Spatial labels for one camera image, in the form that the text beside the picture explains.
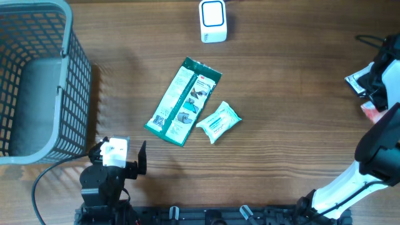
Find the white blue pouch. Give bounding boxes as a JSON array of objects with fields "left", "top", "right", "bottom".
[{"left": 344, "top": 62, "right": 374, "bottom": 97}]

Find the red tissue pack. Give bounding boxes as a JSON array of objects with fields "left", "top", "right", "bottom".
[{"left": 361, "top": 101, "right": 388, "bottom": 124}]

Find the green 3M package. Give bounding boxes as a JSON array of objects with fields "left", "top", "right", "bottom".
[{"left": 144, "top": 57, "right": 222, "bottom": 146}]

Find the mint wet wipes pack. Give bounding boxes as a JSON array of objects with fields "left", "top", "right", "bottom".
[{"left": 196, "top": 101, "right": 242, "bottom": 144}]

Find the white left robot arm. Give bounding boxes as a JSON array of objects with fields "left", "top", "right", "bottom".
[{"left": 74, "top": 136, "right": 147, "bottom": 225}]

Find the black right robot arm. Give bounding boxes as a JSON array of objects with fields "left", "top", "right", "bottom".
[{"left": 289, "top": 34, "right": 399, "bottom": 224}]

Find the white barcode scanner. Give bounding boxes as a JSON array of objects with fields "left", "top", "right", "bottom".
[{"left": 199, "top": 0, "right": 228, "bottom": 43}]

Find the grey plastic basket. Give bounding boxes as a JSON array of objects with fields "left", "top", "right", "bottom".
[{"left": 1, "top": 0, "right": 92, "bottom": 164}]

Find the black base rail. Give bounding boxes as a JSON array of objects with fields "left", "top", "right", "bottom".
[{"left": 74, "top": 205, "right": 353, "bottom": 225}]

